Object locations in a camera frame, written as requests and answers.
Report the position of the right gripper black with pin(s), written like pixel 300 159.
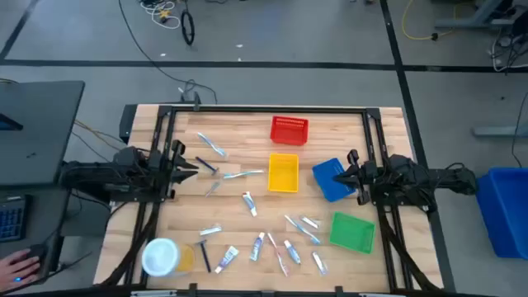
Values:
pixel 365 177

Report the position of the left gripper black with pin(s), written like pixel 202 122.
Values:
pixel 172 177

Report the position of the clear blue toothbrush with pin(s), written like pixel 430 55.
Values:
pixel 243 173
pixel 211 144
pixel 303 229

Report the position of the yellow plastic basket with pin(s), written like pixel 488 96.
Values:
pixel 283 173

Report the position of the white purple toothpaste tube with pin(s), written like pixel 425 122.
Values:
pixel 226 259

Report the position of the clear red toothbrush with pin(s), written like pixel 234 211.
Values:
pixel 277 252

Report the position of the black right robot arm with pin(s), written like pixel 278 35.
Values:
pixel 412 175

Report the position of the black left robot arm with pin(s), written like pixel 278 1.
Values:
pixel 123 171

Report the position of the blue plastic basket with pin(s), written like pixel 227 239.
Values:
pixel 326 181

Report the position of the green plastic basket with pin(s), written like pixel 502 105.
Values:
pixel 352 233

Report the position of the red plastic basket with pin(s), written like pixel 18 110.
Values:
pixel 288 131

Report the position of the yellow jar with white lid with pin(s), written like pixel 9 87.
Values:
pixel 161 257

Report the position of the black desk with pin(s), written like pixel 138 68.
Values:
pixel 37 132

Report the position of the grey metal bar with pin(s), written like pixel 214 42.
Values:
pixel 499 131

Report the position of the large blue plastic bin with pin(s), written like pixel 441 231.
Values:
pixel 507 214

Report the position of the black computer mouse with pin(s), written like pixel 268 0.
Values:
pixel 39 252

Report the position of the black backlit keyboard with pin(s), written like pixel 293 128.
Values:
pixel 12 218

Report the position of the grey desk leg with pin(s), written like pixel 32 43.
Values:
pixel 462 24

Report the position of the person's hand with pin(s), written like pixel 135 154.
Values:
pixel 16 270

